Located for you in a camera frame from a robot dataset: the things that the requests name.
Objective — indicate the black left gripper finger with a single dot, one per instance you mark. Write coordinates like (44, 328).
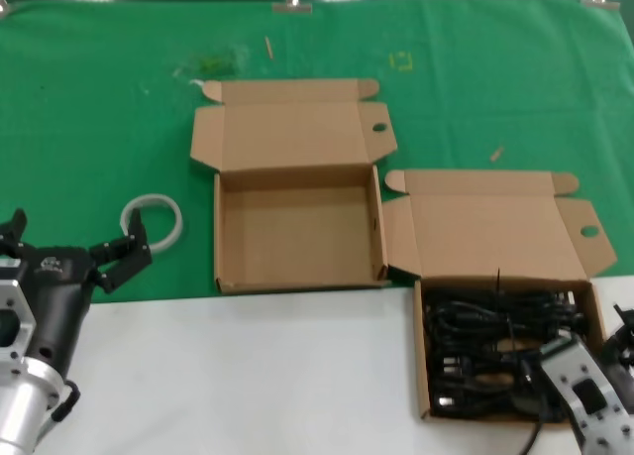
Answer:
(124, 258)
(12, 232)

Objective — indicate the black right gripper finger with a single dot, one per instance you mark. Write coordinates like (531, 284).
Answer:
(625, 343)

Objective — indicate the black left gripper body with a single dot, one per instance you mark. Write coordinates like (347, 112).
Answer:
(59, 296)

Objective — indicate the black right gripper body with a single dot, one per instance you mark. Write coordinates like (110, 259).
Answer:
(621, 383)

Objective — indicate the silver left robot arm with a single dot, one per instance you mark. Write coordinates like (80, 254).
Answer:
(25, 405)

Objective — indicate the open cardboard box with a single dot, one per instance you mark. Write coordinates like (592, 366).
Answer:
(297, 128)
(495, 217)

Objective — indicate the white tape roll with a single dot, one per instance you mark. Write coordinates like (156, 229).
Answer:
(173, 212)

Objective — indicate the green table cloth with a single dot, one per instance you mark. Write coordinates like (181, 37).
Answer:
(99, 128)

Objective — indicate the small wooden stick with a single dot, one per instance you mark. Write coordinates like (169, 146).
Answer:
(269, 47)
(496, 153)

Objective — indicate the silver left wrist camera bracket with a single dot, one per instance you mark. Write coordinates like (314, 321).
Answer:
(20, 291)

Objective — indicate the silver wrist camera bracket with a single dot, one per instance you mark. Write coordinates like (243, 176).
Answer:
(569, 371)
(20, 291)

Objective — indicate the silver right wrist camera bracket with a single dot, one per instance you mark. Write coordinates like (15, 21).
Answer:
(569, 371)

